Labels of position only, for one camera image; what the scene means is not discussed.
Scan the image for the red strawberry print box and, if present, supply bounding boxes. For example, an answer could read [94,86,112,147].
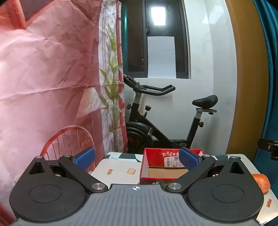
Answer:
[139,148,206,185]

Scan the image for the black exercise bike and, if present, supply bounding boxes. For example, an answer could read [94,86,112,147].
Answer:
[123,74,218,155]

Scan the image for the pink bamboo print curtain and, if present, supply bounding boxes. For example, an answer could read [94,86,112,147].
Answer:
[0,0,128,226]

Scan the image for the teal curtain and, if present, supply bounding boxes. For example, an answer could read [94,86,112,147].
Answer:
[253,0,278,166]

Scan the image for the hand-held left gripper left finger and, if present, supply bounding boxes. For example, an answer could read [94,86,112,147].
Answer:
[21,147,108,194]

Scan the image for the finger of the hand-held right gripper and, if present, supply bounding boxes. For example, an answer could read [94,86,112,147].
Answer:
[257,138,278,161]

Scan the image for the wooden door frame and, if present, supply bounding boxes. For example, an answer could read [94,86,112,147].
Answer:
[225,0,270,156]

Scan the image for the red wire chair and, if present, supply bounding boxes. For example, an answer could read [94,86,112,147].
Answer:
[40,126,96,172]

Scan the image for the white printed tablecloth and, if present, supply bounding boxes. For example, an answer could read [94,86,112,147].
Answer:
[90,152,278,225]

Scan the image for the white board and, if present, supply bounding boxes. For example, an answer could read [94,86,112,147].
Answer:
[147,37,177,79]

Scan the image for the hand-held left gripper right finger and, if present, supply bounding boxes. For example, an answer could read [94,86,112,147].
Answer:
[166,147,255,194]

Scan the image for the orange plastic bowl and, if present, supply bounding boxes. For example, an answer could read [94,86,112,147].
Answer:
[252,173,270,194]

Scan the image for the dark framed window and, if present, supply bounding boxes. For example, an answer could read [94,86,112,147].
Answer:
[120,0,190,80]

